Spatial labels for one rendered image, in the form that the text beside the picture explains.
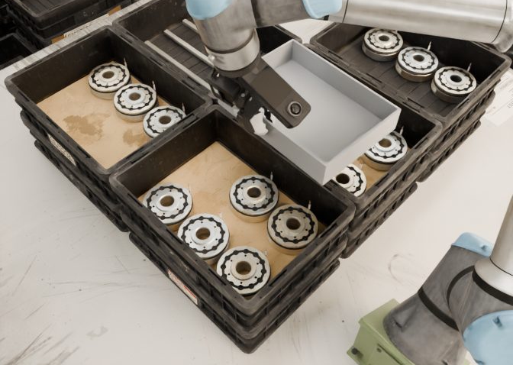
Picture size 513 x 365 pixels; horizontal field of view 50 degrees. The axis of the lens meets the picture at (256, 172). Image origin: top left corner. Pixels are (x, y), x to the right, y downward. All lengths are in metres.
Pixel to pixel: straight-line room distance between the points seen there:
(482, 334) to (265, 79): 0.47
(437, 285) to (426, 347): 0.10
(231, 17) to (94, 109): 0.75
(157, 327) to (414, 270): 0.57
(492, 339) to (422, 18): 0.46
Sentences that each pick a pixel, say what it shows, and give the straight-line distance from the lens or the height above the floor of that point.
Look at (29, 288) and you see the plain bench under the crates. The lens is 1.30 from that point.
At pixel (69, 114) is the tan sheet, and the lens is 1.40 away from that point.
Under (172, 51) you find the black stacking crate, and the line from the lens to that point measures 1.52.
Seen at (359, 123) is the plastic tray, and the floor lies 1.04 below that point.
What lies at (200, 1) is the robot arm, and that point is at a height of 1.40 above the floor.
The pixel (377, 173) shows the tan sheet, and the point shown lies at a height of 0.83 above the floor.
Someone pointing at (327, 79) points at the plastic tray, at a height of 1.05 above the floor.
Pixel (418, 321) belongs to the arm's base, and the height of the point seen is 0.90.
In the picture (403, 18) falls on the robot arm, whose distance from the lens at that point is 0.84.
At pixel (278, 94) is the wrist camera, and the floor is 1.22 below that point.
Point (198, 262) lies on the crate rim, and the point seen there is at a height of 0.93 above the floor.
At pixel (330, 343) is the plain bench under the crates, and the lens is 1.17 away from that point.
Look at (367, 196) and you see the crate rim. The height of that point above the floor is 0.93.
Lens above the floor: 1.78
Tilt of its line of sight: 52 degrees down
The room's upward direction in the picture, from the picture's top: 1 degrees clockwise
